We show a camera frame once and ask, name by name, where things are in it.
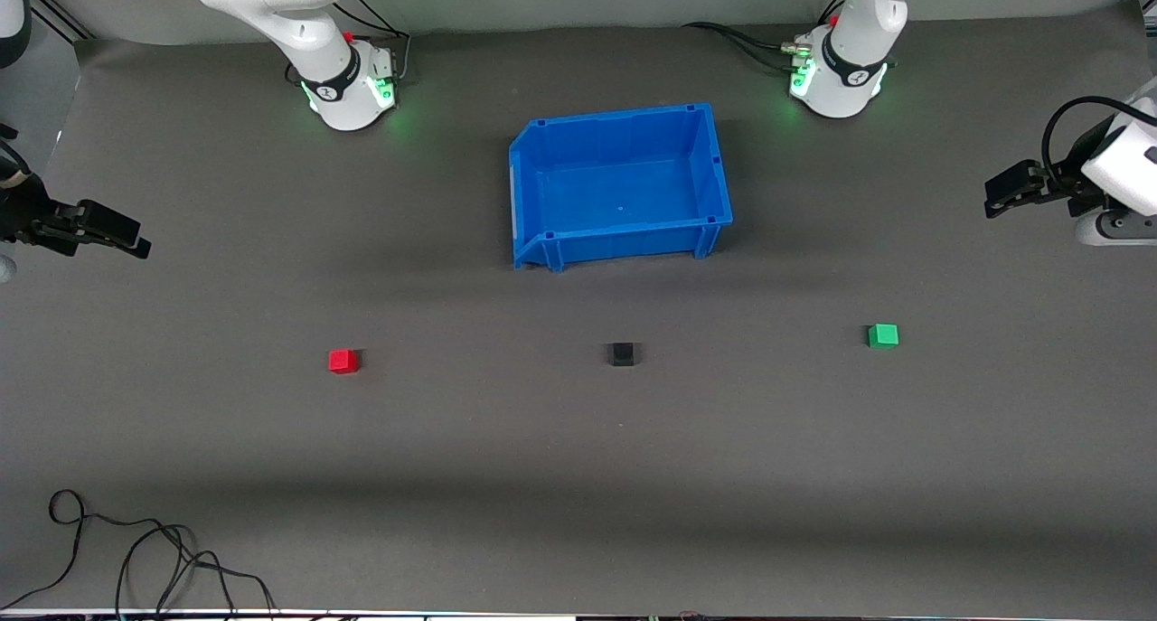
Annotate black base cables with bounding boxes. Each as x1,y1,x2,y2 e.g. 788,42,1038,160
682,0,846,72
284,0,413,89

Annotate black left base cables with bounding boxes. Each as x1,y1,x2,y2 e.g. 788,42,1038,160
682,0,846,72

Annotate black right base cables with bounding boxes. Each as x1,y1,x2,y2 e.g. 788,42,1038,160
284,0,413,89

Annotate blue plastic storage bin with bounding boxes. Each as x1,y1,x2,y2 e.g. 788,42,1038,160
508,103,734,273

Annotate thin black looped cable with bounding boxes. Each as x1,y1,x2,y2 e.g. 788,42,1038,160
0,489,196,611

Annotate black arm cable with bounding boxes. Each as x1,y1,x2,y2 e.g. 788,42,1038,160
0,140,33,190
1041,96,1133,188

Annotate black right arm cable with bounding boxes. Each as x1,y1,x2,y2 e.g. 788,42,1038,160
0,140,33,190

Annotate dark grey table mat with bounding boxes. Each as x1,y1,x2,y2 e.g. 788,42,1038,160
0,5,1157,618

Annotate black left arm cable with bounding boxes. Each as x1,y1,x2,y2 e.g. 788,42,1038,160
1041,96,1133,188

